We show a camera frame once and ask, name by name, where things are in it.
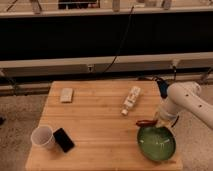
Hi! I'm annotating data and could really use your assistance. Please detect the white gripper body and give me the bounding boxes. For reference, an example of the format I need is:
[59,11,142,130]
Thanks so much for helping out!
[156,111,176,128]

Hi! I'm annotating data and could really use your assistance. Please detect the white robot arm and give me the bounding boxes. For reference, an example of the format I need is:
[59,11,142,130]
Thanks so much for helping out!
[155,82,213,130]

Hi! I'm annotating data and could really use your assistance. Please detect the green ceramic bowl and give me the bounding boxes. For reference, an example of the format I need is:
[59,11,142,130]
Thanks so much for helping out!
[137,126,176,162]

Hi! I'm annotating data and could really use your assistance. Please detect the small white bottle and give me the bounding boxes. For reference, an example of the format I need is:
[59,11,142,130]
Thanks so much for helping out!
[121,86,141,116]

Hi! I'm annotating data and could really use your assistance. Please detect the white rectangular block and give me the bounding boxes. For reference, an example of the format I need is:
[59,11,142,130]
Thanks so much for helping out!
[60,88,73,103]

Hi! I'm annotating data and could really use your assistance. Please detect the black smartphone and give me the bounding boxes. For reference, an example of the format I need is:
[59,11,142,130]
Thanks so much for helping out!
[53,128,75,153]

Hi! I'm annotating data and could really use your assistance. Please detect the white paper cup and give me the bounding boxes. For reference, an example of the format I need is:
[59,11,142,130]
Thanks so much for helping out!
[31,125,55,150]

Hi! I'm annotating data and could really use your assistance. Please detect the black hanging cable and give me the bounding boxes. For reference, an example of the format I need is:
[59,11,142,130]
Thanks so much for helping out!
[101,4,136,74]

